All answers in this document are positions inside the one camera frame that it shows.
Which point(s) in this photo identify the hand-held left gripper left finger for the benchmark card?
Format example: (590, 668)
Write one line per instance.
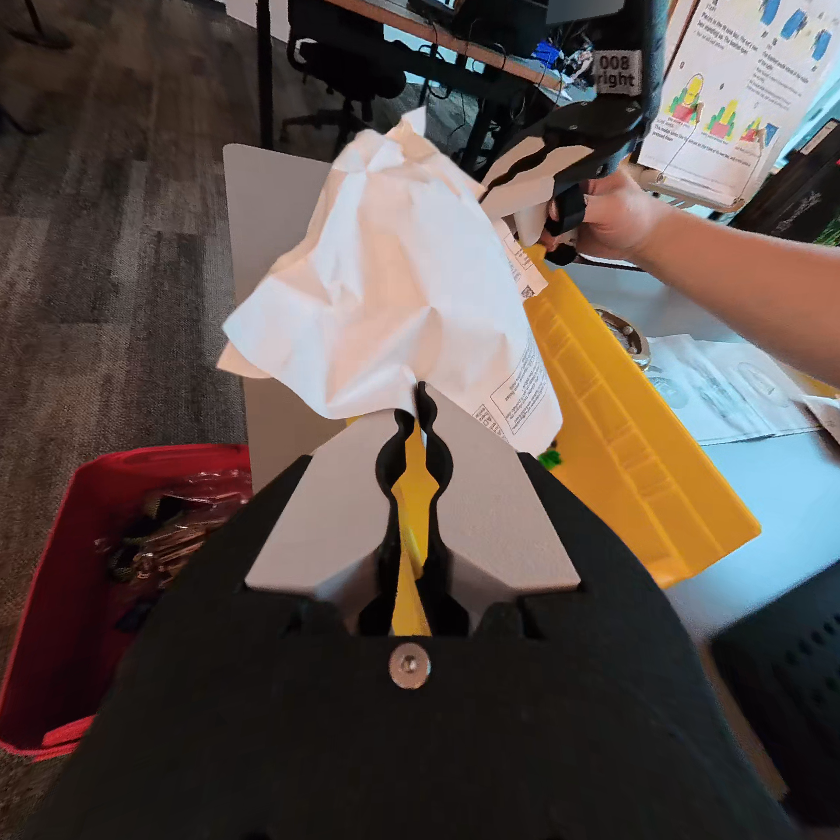
(321, 525)

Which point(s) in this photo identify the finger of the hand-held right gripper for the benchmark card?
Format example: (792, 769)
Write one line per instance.
(518, 161)
(564, 164)

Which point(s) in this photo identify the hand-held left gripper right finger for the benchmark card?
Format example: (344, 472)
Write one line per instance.
(505, 525)

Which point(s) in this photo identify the yellow plastic bin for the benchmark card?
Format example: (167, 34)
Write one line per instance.
(623, 459)

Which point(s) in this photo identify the white paper bag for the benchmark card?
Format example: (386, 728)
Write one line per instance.
(380, 275)

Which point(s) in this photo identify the person's right forearm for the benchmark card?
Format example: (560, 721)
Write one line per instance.
(754, 289)

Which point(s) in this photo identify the grey desk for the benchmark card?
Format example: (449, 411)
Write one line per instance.
(754, 485)

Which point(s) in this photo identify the person's right hand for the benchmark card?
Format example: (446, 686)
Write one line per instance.
(617, 216)

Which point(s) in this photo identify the pile of green toy bricks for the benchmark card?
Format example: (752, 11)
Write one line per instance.
(550, 459)

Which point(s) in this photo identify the white instruction poster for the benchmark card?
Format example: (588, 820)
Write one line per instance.
(722, 85)

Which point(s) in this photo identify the wooden background table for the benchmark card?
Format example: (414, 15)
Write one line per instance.
(459, 46)

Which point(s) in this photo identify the black office chair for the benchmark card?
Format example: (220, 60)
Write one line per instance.
(341, 72)

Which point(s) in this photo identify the black bamboo set box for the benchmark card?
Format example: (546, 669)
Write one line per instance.
(794, 190)

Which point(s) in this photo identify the white instruction booklet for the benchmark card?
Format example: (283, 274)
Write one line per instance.
(722, 387)

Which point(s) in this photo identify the red storage bin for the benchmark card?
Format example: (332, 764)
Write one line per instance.
(46, 590)

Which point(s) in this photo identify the black perforated chair armrest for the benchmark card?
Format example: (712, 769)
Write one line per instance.
(787, 689)

